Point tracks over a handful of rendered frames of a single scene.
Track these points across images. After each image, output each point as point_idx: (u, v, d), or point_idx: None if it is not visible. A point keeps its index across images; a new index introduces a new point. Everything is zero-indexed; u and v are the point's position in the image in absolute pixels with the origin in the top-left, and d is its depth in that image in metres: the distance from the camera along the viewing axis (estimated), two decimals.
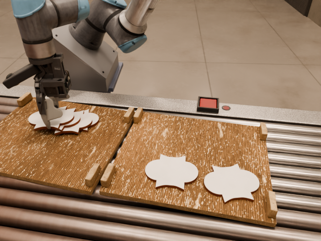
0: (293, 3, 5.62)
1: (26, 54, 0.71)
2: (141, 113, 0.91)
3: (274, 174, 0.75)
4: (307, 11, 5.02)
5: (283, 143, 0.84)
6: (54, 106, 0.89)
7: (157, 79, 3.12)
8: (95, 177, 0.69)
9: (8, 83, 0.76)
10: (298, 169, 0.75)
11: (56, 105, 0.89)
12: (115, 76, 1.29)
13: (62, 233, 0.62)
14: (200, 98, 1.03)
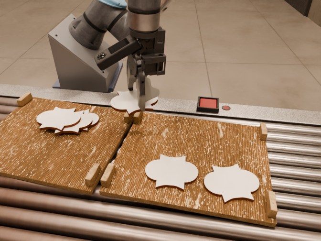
0: (293, 3, 5.62)
1: (134, 27, 0.64)
2: (141, 113, 0.91)
3: (274, 174, 0.75)
4: (307, 11, 5.02)
5: (283, 143, 0.84)
6: (129, 89, 0.81)
7: (157, 79, 3.12)
8: (95, 177, 0.69)
9: (105, 63, 0.67)
10: (298, 169, 0.75)
11: (132, 88, 0.81)
12: (115, 76, 1.29)
13: (62, 233, 0.62)
14: (200, 98, 1.03)
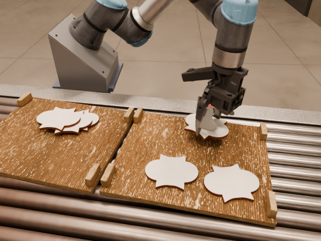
0: (293, 3, 5.62)
1: (212, 57, 0.67)
2: (141, 113, 0.91)
3: (274, 174, 0.75)
4: (307, 11, 5.02)
5: (283, 143, 0.84)
6: (215, 116, 0.83)
7: (157, 79, 3.12)
8: (95, 177, 0.69)
9: (186, 77, 0.76)
10: (298, 169, 0.75)
11: (217, 116, 0.82)
12: (115, 76, 1.29)
13: (62, 233, 0.62)
14: (200, 98, 1.03)
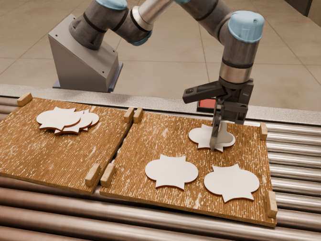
0: (293, 3, 5.62)
1: (221, 75, 0.68)
2: (141, 113, 0.91)
3: (274, 174, 0.75)
4: (307, 11, 5.02)
5: (283, 143, 0.84)
6: (212, 125, 0.85)
7: (157, 79, 3.12)
8: (95, 177, 0.69)
9: (188, 99, 0.74)
10: (298, 169, 0.75)
11: None
12: (115, 76, 1.29)
13: (62, 233, 0.62)
14: None
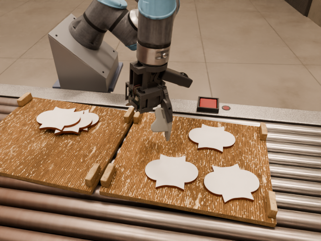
0: (293, 3, 5.62)
1: None
2: (141, 113, 0.91)
3: (274, 174, 0.75)
4: (307, 11, 5.02)
5: (283, 143, 0.84)
6: (168, 134, 0.73)
7: None
8: (95, 177, 0.69)
9: None
10: (298, 169, 0.75)
11: (165, 133, 0.72)
12: (115, 76, 1.29)
13: (62, 233, 0.62)
14: (200, 98, 1.03)
